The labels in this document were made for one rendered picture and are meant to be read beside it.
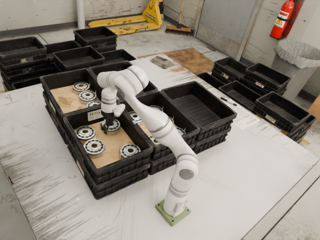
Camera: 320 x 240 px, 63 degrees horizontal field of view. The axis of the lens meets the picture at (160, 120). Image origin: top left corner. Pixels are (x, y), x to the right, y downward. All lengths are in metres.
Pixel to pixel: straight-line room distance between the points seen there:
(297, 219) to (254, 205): 1.09
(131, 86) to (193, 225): 0.73
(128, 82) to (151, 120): 0.16
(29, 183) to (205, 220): 0.86
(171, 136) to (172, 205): 0.37
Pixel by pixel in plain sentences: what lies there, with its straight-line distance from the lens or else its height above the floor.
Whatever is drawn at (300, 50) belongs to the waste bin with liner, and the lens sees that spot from 3.96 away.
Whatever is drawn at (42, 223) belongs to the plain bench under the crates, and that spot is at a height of 0.70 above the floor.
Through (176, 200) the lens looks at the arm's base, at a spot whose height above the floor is 0.83.
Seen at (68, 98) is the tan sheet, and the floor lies 0.83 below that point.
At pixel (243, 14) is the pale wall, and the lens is 4.40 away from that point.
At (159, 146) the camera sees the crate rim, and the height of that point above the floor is 0.93.
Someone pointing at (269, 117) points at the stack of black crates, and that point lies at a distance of 2.46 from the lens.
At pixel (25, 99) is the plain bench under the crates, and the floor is 0.70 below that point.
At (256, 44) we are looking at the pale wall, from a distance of 4.35.
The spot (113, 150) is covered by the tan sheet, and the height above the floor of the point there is 0.83.
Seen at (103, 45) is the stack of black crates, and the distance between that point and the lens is 3.06.
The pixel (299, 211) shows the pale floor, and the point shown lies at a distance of 2.60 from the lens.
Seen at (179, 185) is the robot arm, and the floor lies 0.93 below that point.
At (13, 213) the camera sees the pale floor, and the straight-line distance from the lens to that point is 2.20.
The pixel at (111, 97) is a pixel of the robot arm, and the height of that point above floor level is 1.09.
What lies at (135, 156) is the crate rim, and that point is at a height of 0.93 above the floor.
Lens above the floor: 1.82
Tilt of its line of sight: 40 degrees down
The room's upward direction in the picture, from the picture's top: 11 degrees clockwise
